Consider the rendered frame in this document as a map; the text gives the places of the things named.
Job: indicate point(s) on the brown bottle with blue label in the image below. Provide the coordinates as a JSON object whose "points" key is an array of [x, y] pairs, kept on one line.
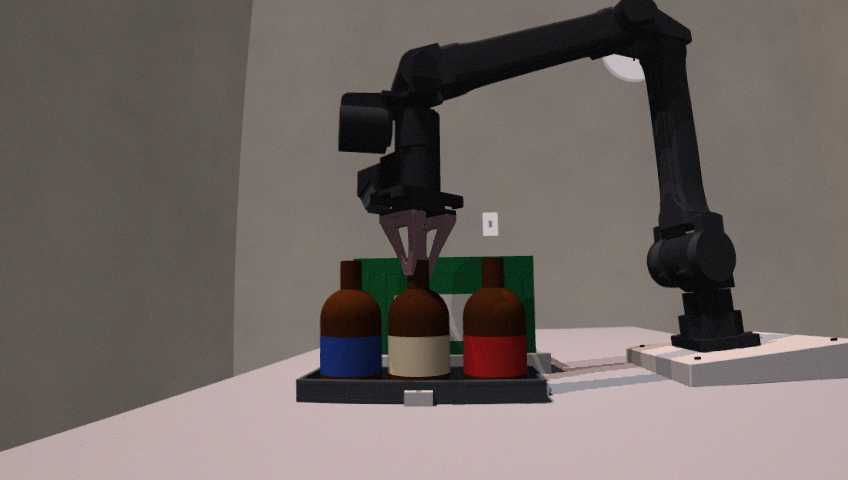
{"points": [[351, 330]]}

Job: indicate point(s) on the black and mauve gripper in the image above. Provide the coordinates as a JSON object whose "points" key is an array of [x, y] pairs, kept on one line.
{"points": [[423, 208]]}

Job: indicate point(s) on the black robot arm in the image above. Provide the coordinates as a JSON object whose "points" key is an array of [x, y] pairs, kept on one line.
{"points": [[704, 258]]}

